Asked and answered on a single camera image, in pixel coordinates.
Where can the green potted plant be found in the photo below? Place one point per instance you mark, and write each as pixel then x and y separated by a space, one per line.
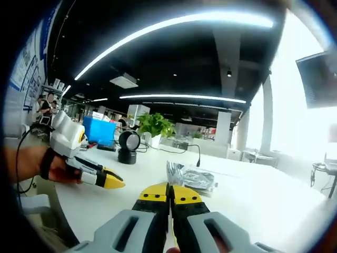
pixel 155 124

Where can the white table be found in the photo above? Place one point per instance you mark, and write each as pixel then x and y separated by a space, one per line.
pixel 263 197

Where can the blue white wall poster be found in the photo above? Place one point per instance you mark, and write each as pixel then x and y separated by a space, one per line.
pixel 26 68

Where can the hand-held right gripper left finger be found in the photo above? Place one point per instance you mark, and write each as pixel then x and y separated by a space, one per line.
pixel 147 218

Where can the white shelf with boxes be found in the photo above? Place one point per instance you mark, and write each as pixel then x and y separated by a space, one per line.
pixel 56 85

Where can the long ceiling light strip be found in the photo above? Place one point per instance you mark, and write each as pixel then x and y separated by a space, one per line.
pixel 184 96
pixel 210 18

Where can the stack of sheet goods packets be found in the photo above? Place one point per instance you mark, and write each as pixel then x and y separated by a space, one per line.
pixel 197 179

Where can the person's left hand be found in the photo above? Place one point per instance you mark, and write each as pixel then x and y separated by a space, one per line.
pixel 64 172

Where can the white square pillar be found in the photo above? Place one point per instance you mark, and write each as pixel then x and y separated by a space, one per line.
pixel 223 126

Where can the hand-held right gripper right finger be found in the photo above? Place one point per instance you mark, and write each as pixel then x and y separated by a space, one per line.
pixel 194 218

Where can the grey office chair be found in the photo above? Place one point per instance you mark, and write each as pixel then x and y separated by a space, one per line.
pixel 34 203

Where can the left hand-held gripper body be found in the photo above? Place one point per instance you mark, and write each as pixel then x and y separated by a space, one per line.
pixel 65 134

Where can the black wall monitor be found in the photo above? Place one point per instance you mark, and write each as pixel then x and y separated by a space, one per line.
pixel 318 81

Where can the black round barcode scanner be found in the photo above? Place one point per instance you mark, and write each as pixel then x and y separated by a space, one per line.
pixel 127 155

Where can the blue plastic box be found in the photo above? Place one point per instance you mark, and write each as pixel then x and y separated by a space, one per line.
pixel 100 130

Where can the black flat box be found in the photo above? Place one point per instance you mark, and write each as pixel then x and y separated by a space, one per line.
pixel 106 148

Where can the ceiling air vent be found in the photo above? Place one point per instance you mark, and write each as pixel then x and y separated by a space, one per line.
pixel 123 81

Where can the person's right hand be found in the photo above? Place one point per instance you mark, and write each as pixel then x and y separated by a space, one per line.
pixel 173 250

